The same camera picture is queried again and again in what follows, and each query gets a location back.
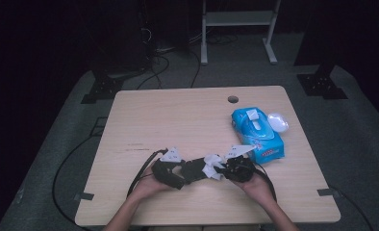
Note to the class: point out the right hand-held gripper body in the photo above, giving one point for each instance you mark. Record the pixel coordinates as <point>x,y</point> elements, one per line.
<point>240,168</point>

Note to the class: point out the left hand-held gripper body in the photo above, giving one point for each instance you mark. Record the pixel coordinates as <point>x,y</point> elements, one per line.
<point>163,173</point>

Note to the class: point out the white wet wipe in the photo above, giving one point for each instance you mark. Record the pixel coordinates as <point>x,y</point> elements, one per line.
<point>211,166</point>

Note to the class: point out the blue wet wipes pack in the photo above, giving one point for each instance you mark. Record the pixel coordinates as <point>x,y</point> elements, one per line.
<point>261,134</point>

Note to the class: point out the person's left hand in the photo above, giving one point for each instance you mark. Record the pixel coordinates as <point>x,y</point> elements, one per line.
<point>146,189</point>

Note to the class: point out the person's right hand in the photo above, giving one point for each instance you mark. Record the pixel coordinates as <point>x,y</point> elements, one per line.
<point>258,191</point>

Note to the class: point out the grey tape strip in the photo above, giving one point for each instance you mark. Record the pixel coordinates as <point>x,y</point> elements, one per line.
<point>328,192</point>
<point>83,196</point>

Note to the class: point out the black stand base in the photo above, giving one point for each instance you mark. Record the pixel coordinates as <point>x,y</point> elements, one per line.
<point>102,89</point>
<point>322,85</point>

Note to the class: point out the white metal stand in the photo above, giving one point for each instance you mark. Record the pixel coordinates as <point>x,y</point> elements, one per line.
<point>239,18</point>

